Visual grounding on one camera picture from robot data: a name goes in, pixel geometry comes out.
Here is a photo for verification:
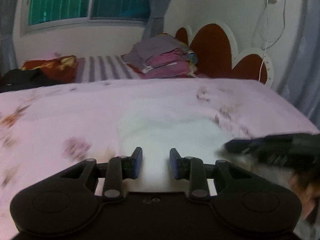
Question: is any left grey curtain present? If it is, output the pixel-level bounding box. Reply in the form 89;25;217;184
1;0;18;75

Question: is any white charger cable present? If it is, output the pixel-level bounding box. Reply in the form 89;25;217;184
251;0;288;83

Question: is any pink floral bed sheet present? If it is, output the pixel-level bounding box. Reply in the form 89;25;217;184
1;79;318;239

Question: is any cream knit sweater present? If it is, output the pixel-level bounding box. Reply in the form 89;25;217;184
116;109;296;193

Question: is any red orange floral cloth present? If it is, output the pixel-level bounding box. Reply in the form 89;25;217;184
20;55;78;83

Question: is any right grey curtain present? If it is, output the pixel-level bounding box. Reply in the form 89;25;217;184
142;0;171;40

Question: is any grey curtain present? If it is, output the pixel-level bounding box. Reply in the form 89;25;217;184
142;0;171;40
1;0;18;75

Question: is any grey white striped mattress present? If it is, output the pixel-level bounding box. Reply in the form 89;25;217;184
74;56;140;83

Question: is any black garment on bed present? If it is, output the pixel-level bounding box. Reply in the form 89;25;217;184
0;69;63;93

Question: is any person's right hand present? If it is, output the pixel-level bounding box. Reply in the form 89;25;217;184
289;173;319;220

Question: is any red white heart headboard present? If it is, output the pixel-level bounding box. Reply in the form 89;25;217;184
175;21;274;88

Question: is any stack of folded clothes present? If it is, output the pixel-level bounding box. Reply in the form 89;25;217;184
123;34;197;79

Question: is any window with green glass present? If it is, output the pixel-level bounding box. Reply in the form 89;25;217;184
21;0;150;35

